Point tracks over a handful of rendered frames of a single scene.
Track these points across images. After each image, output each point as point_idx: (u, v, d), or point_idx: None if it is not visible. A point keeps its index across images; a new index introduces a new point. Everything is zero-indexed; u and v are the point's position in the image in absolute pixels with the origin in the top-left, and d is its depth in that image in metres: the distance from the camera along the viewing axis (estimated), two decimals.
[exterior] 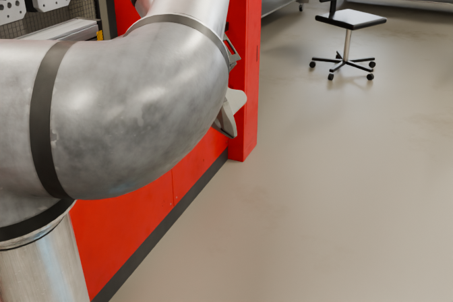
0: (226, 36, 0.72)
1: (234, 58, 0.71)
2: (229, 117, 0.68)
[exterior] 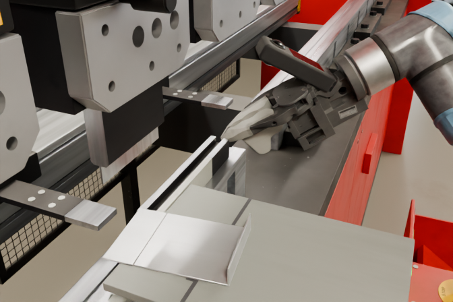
0: (330, 135, 0.68)
1: (303, 143, 0.68)
2: (236, 135, 0.67)
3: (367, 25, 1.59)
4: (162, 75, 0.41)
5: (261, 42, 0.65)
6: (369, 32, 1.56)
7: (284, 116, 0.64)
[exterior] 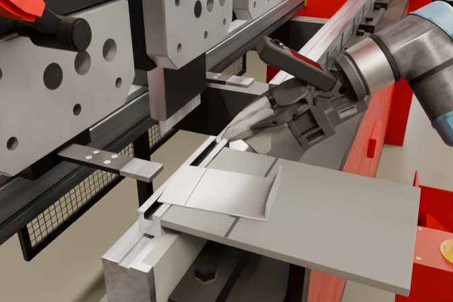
0: (329, 135, 0.68)
1: (303, 143, 0.68)
2: (236, 135, 0.67)
3: (371, 19, 1.67)
4: (212, 44, 0.50)
5: (261, 42, 0.65)
6: (374, 25, 1.64)
7: (284, 116, 0.64)
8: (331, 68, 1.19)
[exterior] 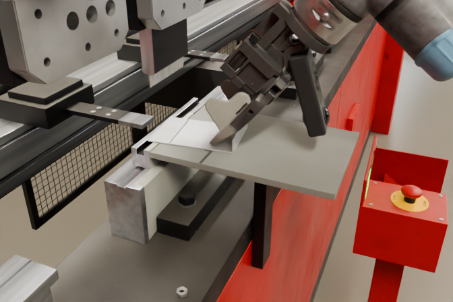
0: None
1: None
2: None
3: None
4: (189, 13, 0.64)
5: (322, 131, 0.64)
6: None
7: None
8: None
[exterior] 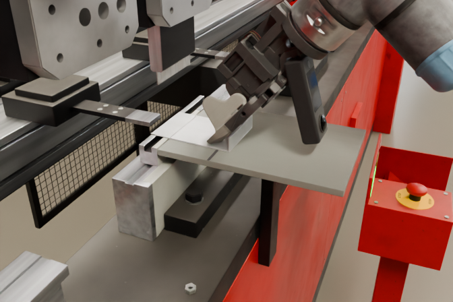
0: None
1: None
2: None
3: None
4: (197, 11, 0.64)
5: (318, 139, 0.62)
6: None
7: None
8: None
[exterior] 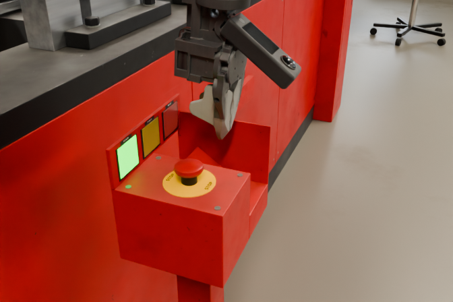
0: None
1: None
2: (230, 117, 0.71)
3: None
4: None
5: (295, 78, 0.61)
6: None
7: None
8: None
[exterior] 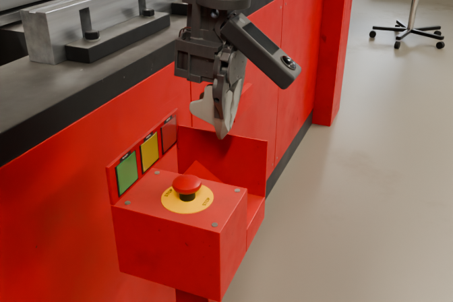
0: None
1: None
2: (230, 117, 0.71)
3: None
4: None
5: (295, 79, 0.61)
6: None
7: None
8: (143, 9, 1.05)
